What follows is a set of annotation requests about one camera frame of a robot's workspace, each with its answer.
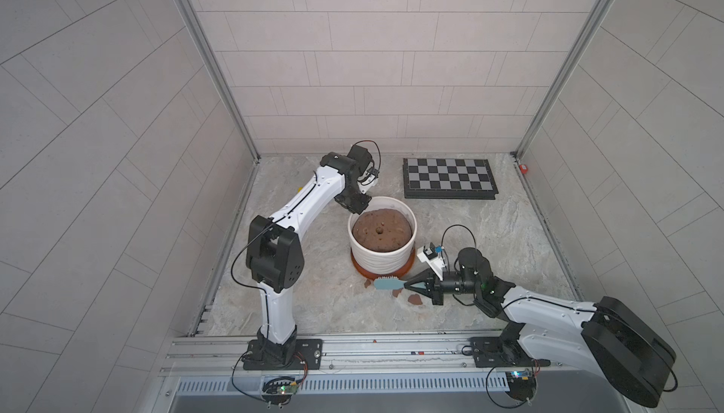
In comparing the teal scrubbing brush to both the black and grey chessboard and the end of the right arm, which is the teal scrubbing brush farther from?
the black and grey chessboard

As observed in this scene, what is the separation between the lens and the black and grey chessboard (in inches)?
40.9

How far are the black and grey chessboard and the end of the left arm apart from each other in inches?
12.8

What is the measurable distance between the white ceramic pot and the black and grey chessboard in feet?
0.63

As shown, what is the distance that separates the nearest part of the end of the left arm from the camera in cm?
62

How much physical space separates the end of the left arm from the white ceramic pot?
3 cm

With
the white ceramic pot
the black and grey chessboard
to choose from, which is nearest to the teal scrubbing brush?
the white ceramic pot

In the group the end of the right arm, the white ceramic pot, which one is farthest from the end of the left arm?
the end of the right arm

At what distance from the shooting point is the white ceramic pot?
0.79 meters
